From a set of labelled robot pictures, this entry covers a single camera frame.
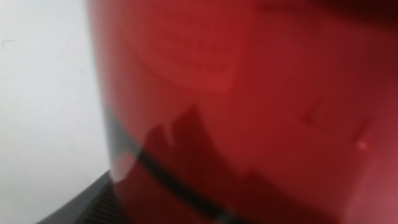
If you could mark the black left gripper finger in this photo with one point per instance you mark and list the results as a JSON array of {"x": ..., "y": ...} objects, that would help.
[{"x": 84, "y": 208}]

